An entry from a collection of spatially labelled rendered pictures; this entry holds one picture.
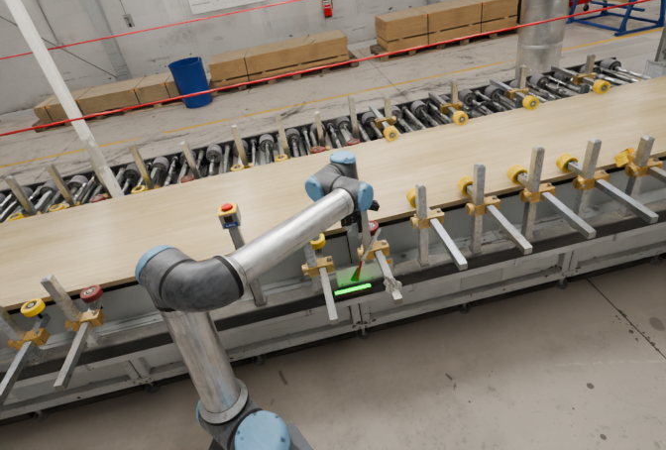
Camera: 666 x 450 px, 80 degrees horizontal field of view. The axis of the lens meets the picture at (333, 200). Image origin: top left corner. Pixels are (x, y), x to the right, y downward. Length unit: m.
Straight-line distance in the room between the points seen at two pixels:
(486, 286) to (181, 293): 1.95
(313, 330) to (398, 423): 0.65
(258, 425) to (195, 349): 0.32
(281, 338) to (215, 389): 1.17
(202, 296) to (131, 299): 1.28
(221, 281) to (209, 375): 0.39
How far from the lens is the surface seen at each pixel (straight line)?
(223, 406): 1.36
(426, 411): 2.28
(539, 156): 1.83
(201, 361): 1.20
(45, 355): 2.24
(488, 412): 2.30
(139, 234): 2.28
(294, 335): 2.41
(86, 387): 2.79
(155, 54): 8.88
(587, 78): 3.25
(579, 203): 2.12
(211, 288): 0.93
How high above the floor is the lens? 2.01
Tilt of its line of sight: 33 degrees down
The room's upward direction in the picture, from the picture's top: 11 degrees counter-clockwise
